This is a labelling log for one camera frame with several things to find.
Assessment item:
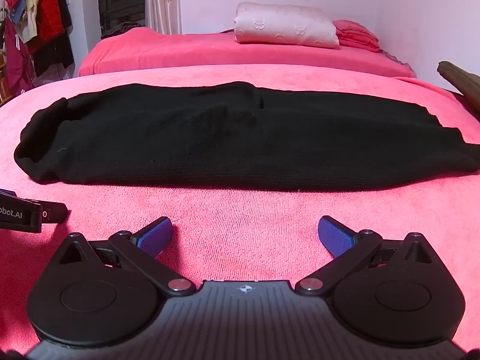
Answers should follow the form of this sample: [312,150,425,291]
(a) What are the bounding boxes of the maroon hanging garment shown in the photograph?
[3,17,35,97]

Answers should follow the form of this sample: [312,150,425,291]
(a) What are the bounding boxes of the cream hanging shirt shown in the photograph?
[17,0,41,44]

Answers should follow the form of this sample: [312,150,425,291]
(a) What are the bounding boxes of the white pillow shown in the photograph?
[234,2,341,50]

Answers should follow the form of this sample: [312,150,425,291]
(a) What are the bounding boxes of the black sock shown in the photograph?
[14,81,480,192]

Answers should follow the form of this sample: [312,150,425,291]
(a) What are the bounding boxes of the pink bed sheet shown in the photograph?
[78,26,418,80]

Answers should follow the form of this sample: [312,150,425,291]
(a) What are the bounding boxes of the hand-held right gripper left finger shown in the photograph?
[52,216,196,298]

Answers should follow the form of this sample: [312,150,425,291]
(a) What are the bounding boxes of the pale patterned curtain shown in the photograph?
[143,0,182,35]

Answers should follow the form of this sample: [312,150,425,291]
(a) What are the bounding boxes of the pink fleece blanket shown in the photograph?
[0,64,480,360]

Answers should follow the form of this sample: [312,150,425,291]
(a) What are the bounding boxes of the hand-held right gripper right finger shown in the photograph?
[295,215,438,297]

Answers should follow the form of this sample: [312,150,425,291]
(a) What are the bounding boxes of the brown wooden bed frame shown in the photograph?
[437,61,480,112]

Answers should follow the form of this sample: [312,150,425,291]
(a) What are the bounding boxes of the pink folded blanket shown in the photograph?
[333,19,381,53]

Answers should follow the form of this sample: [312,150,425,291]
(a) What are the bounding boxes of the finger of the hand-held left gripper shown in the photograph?
[40,202,69,224]

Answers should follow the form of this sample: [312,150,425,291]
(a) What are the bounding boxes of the red hanging jacket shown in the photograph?
[28,0,65,55]

